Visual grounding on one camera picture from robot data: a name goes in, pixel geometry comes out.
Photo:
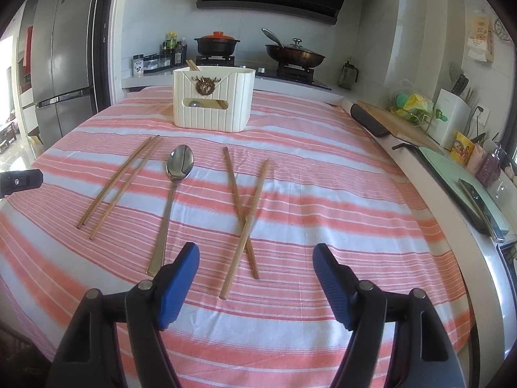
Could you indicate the yellow green plastic bags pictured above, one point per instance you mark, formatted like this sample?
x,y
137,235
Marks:
x,y
412,105

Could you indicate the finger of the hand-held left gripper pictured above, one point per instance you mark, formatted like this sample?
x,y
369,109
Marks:
x,y
22,182

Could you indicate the all steel spoon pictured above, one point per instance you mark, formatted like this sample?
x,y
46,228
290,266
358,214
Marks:
x,y
196,104

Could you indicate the group of sauce bottles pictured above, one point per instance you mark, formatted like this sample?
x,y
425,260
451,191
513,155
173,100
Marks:
x,y
174,50

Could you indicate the yellow packet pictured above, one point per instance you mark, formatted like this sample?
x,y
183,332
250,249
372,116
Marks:
x,y
461,148

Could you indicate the black smartphone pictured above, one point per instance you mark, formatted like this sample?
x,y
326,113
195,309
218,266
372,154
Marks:
x,y
480,206

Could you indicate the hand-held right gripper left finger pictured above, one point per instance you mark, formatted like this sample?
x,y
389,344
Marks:
x,y
179,287

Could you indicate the kitchen sink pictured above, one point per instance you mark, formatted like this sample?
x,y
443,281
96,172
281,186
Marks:
x,y
508,250

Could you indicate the white knife block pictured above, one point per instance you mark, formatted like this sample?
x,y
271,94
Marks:
x,y
448,119

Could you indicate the black door frame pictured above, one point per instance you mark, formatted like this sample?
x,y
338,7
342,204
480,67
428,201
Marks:
x,y
101,40

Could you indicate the purple bottle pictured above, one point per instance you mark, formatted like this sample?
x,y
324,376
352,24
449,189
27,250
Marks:
x,y
490,167

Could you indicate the cream ribbed utensil holder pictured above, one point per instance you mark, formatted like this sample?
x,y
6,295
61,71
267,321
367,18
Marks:
x,y
238,105

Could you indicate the wooden cutting board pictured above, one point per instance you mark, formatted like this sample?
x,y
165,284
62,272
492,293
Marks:
x,y
404,129

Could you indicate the grey refrigerator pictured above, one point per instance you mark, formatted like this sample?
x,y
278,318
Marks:
x,y
60,48

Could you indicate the wooden chopstick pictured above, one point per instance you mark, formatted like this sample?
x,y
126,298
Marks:
x,y
252,206
195,66
117,182
129,188
190,64
238,206

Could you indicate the black gas stove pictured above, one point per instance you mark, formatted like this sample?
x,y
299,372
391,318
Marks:
x,y
291,74

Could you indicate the wall hanging calendar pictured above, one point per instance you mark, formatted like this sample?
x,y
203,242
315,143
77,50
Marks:
x,y
481,38

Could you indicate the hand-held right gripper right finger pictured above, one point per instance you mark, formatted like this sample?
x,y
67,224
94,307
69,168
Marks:
x,y
333,283

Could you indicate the metal ladle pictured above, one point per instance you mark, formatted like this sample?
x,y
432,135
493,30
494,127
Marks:
x,y
272,36

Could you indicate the garlic bulbs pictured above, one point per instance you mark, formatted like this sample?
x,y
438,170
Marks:
x,y
512,169

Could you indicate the dark glass pitcher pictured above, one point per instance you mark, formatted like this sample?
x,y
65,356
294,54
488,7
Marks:
x,y
348,76

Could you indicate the pink white striped tablecloth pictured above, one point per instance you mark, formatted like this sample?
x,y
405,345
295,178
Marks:
x,y
303,210

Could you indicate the black pot with orange lid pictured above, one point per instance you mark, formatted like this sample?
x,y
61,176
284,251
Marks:
x,y
217,44

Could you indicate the white wall socket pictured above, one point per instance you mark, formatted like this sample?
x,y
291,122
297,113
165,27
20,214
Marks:
x,y
476,119

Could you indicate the spice jar rack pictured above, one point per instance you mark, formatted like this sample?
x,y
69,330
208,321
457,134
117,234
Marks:
x,y
151,64

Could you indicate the pink packet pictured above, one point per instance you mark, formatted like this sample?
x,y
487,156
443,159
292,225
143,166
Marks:
x,y
476,159

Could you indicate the red hanging cloth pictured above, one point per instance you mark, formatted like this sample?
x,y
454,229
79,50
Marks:
x,y
27,46

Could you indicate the wok with glass lid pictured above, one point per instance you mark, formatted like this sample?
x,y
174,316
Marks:
x,y
297,56

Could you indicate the green cutting board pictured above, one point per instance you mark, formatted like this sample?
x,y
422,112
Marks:
x,y
444,169

